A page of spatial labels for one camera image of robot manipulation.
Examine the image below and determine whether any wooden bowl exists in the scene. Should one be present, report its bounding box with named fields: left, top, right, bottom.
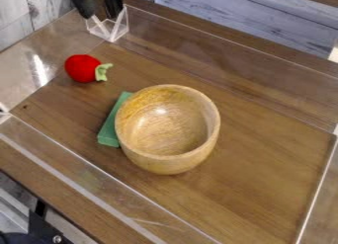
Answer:
left=115, top=84, right=220, bottom=175

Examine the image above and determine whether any red plush strawberry toy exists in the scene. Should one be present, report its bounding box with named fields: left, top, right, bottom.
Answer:
left=64, top=54, right=113, bottom=83

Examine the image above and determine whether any green rectangular block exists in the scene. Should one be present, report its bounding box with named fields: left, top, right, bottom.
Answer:
left=96, top=92, right=132, bottom=148

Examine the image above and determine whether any clear acrylic corner bracket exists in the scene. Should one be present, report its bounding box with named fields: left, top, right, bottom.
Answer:
left=84, top=7, right=129, bottom=42

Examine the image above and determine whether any clear acrylic tray wall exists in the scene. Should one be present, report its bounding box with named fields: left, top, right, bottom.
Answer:
left=0, top=6, right=338, bottom=244

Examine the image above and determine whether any black clamp under table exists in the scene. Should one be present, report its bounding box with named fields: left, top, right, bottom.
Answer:
left=0, top=212, right=73, bottom=244

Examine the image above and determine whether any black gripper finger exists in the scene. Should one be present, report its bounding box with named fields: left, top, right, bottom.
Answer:
left=70, top=0, right=94, bottom=19
left=104, top=0, right=123, bottom=19

